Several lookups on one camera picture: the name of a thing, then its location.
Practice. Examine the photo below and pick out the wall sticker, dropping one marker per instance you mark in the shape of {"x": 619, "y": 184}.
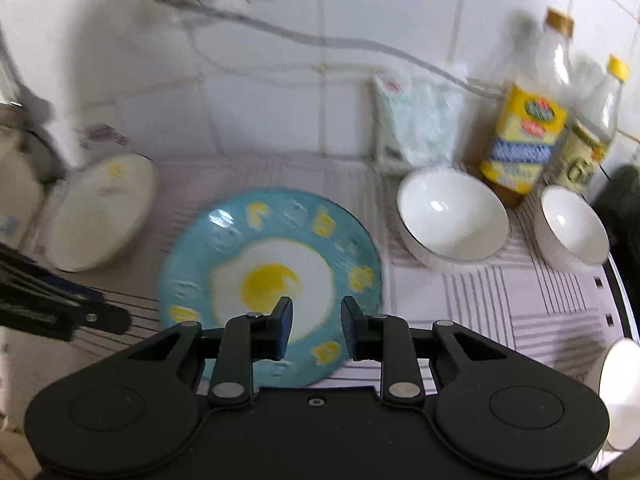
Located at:
{"x": 102, "y": 136}

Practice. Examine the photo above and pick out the yellow label cooking wine bottle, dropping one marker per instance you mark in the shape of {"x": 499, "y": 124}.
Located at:
{"x": 525, "y": 140}

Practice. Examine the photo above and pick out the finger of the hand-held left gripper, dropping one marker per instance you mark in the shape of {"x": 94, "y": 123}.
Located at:
{"x": 75, "y": 305}

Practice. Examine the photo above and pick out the large white bowl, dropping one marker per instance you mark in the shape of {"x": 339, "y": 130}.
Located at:
{"x": 450, "y": 215}

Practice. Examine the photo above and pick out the small white bowl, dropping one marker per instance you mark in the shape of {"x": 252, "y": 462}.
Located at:
{"x": 622, "y": 390}
{"x": 570, "y": 230}

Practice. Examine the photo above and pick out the white sun print plate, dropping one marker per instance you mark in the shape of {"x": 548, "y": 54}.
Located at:
{"x": 100, "y": 210}

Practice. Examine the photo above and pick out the clear vinegar bottle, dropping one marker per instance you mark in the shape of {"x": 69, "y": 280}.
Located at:
{"x": 580, "y": 155}

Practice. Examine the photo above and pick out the white kitchen appliance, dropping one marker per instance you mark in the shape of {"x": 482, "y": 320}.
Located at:
{"x": 15, "y": 175}

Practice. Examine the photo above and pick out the white powder bag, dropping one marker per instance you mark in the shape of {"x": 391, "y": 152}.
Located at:
{"x": 420, "y": 120}

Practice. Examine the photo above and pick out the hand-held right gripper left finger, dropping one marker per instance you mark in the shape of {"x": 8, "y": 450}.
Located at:
{"x": 283, "y": 327}

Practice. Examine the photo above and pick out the striped tablecloth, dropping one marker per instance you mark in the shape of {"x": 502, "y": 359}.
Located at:
{"x": 450, "y": 310}

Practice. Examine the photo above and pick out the dark cooking pot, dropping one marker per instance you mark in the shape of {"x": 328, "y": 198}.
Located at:
{"x": 625, "y": 195}

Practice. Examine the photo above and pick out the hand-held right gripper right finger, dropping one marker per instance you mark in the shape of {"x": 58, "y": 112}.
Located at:
{"x": 350, "y": 330}

